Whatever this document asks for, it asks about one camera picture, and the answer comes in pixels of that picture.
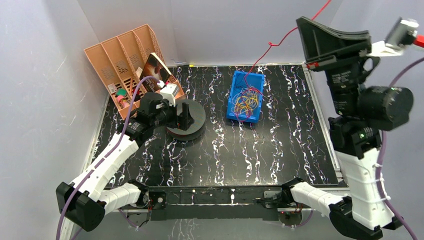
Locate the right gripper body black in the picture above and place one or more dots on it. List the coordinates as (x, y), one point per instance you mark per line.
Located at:
(344, 76)

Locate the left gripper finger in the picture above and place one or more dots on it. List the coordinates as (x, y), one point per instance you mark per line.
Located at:
(185, 106)
(182, 120)

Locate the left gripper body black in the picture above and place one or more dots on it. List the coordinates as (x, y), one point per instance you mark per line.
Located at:
(178, 115)

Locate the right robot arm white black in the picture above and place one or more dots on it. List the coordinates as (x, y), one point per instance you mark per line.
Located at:
(364, 114)

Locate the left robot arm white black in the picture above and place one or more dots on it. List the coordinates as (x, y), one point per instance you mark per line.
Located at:
(85, 201)

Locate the red black small item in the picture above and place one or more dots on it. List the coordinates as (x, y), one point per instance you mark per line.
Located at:
(136, 93)

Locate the brown book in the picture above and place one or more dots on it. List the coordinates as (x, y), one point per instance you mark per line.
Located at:
(157, 69)

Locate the green tape roll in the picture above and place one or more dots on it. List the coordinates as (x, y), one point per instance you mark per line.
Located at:
(121, 92)

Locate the blue plastic bin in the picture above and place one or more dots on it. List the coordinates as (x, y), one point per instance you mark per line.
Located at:
(245, 97)

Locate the orange file organizer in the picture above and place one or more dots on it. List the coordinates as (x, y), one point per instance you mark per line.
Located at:
(119, 62)

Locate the grey perforated cable spool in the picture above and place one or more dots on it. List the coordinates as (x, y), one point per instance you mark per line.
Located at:
(196, 120)

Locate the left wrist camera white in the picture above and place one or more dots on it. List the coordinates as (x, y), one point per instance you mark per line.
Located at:
(169, 92)

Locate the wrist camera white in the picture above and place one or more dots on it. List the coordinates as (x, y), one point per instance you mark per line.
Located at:
(403, 34)
(169, 92)

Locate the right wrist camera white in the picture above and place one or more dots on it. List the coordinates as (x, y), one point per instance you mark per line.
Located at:
(403, 34)

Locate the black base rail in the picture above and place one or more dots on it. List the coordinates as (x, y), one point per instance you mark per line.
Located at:
(225, 202)

